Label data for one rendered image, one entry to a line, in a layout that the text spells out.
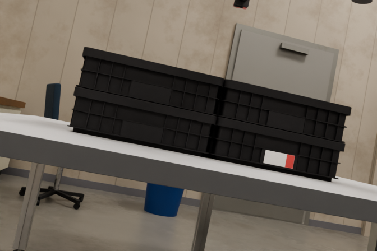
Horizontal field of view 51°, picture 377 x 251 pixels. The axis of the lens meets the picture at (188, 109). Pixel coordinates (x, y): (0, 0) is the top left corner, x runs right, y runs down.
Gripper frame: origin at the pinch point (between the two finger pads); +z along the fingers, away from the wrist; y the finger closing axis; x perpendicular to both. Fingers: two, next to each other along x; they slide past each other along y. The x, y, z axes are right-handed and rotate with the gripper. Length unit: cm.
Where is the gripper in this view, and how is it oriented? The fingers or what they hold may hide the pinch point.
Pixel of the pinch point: (238, 0)
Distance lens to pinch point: 206.6
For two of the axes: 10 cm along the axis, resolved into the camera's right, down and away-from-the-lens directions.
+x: 9.6, 1.9, 1.8
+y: -1.9, 9.8, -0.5
